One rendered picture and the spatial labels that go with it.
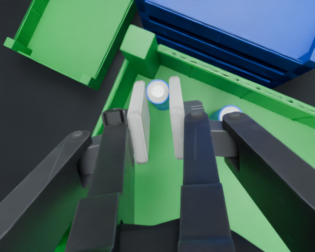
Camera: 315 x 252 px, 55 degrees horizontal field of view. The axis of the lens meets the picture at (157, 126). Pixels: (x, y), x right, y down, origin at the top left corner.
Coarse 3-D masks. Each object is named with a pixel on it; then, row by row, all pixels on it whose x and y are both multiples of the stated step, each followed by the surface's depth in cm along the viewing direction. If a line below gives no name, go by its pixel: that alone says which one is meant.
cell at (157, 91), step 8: (152, 80) 22; (160, 80) 22; (152, 88) 22; (160, 88) 22; (168, 88) 22; (152, 96) 22; (160, 96) 22; (168, 96) 22; (160, 104) 22; (168, 104) 25
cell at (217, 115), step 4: (220, 108) 23; (224, 108) 21; (228, 108) 21; (232, 108) 21; (236, 108) 21; (216, 112) 23; (220, 112) 21; (224, 112) 21; (228, 112) 21; (212, 116) 25; (216, 116) 22; (220, 116) 21; (220, 120) 21
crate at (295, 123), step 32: (128, 32) 21; (128, 64) 24; (160, 64) 28; (192, 64) 23; (128, 96) 28; (192, 96) 28; (224, 96) 28; (256, 96) 24; (288, 96) 22; (96, 128) 23; (160, 128) 28; (288, 128) 27; (160, 160) 28; (160, 192) 28; (224, 192) 27; (256, 224) 27
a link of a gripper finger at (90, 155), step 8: (128, 128) 16; (96, 136) 16; (128, 136) 16; (96, 144) 15; (128, 144) 16; (88, 152) 15; (96, 152) 15; (80, 160) 15; (88, 160) 15; (80, 168) 15; (88, 168) 15
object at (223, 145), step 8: (184, 104) 18; (192, 104) 18; (200, 104) 18; (184, 112) 17; (216, 120) 15; (216, 128) 15; (216, 136) 15; (224, 136) 14; (216, 144) 15; (224, 144) 15; (232, 144) 14; (216, 152) 15; (224, 152) 15; (232, 152) 15
